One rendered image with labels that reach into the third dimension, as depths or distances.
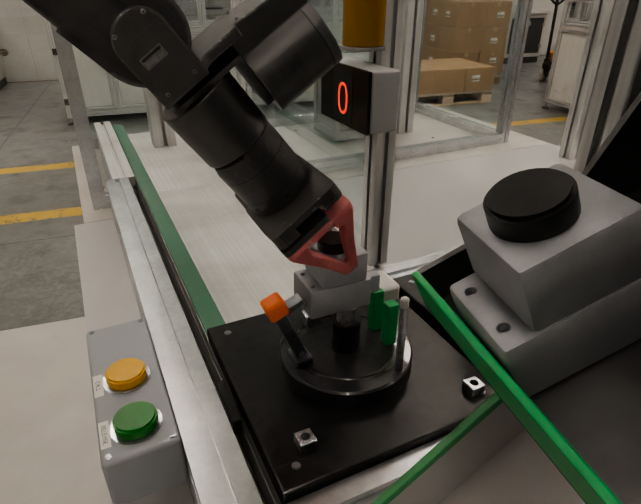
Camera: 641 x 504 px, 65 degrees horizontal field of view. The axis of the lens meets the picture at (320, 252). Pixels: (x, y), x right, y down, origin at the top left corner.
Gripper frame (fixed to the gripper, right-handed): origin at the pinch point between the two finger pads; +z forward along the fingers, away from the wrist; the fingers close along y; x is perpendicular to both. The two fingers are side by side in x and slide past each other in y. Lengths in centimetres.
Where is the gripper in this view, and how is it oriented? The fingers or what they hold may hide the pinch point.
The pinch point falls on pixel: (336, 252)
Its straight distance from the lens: 47.3
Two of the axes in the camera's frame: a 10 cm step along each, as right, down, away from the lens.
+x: -7.3, 6.8, -0.1
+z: 5.4, 5.8, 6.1
